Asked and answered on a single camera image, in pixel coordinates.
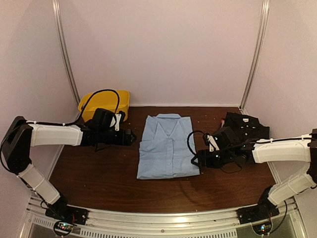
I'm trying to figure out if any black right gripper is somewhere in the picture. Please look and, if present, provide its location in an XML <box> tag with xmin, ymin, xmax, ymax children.
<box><xmin>191</xmin><ymin>148</ymin><xmax>234</xmax><ymax>169</ymax></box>

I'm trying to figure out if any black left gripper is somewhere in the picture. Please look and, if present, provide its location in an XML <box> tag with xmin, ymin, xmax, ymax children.
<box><xmin>99</xmin><ymin>128</ymin><xmax>137</xmax><ymax>146</ymax></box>

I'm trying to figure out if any light blue long sleeve shirt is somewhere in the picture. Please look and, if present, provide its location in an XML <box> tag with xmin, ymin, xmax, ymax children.
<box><xmin>137</xmin><ymin>114</ymin><xmax>200</xmax><ymax>180</ymax></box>

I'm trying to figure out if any yellow plastic basket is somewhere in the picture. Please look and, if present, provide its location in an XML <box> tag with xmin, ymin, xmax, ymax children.
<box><xmin>81</xmin><ymin>90</ymin><xmax>130</xmax><ymax>122</ymax></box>

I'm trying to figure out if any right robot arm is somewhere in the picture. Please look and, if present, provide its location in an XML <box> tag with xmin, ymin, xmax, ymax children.
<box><xmin>191</xmin><ymin>126</ymin><xmax>317</xmax><ymax>219</ymax></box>

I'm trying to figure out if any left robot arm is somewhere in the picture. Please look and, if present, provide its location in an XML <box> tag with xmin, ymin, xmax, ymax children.
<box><xmin>0</xmin><ymin>108</ymin><xmax>137</xmax><ymax>220</ymax></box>

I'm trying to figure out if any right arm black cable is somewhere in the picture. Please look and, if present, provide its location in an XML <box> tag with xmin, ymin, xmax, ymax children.
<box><xmin>187</xmin><ymin>130</ymin><xmax>208</xmax><ymax>157</ymax></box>

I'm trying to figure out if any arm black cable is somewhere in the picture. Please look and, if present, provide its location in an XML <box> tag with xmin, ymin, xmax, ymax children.
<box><xmin>74</xmin><ymin>89</ymin><xmax>121</xmax><ymax>124</ymax></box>
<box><xmin>187</xmin><ymin>130</ymin><xmax>208</xmax><ymax>157</ymax></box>

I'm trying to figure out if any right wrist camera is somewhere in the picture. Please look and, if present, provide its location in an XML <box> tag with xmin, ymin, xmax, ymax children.
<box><xmin>203</xmin><ymin>133</ymin><xmax>219</xmax><ymax>152</ymax></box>

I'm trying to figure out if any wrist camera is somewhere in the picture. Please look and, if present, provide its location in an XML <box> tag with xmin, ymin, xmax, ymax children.
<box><xmin>203</xmin><ymin>133</ymin><xmax>219</xmax><ymax>152</ymax></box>
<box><xmin>114</xmin><ymin>111</ymin><xmax>125</xmax><ymax>131</ymax></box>

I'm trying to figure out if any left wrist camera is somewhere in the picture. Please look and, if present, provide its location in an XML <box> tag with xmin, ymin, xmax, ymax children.
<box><xmin>114</xmin><ymin>111</ymin><xmax>125</xmax><ymax>131</ymax></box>

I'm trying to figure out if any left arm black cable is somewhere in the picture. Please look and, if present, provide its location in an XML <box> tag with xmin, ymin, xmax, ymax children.
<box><xmin>74</xmin><ymin>89</ymin><xmax>121</xmax><ymax>124</ymax></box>

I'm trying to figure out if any aluminium front rail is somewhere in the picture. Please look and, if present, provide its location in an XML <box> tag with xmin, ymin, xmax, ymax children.
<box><xmin>18</xmin><ymin>198</ymin><xmax>307</xmax><ymax>238</ymax></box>

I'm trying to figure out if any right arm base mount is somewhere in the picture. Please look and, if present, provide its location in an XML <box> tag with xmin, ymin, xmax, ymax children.
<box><xmin>236</xmin><ymin>205</ymin><xmax>280</xmax><ymax>224</ymax></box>

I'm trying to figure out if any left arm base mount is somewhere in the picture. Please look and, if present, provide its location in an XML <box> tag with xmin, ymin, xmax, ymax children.
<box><xmin>45</xmin><ymin>204</ymin><xmax>88</xmax><ymax>225</ymax></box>

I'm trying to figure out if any left aluminium frame post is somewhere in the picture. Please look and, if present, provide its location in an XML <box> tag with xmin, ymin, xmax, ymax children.
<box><xmin>52</xmin><ymin>0</ymin><xmax>80</xmax><ymax>105</ymax></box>

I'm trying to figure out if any aluminium frame post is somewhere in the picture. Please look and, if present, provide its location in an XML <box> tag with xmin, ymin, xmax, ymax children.
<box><xmin>52</xmin><ymin>0</ymin><xmax>80</xmax><ymax>105</ymax></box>
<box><xmin>239</xmin><ymin>0</ymin><xmax>270</xmax><ymax>114</ymax></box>

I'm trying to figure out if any right aluminium frame post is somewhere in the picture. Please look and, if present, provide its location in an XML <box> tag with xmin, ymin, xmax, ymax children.
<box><xmin>239</xmin><ymin>0</ymin><xmax>270</xmax><ymax>114</ymax></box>

